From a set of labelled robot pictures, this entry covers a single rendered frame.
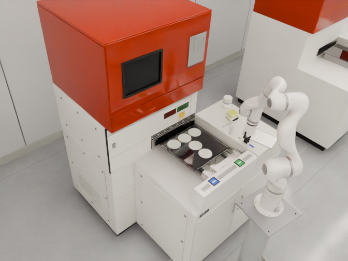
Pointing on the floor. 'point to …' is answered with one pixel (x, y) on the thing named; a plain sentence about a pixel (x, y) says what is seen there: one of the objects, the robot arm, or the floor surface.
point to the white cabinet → (229, 212)
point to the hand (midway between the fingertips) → (246, 140)
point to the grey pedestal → (256, 241)
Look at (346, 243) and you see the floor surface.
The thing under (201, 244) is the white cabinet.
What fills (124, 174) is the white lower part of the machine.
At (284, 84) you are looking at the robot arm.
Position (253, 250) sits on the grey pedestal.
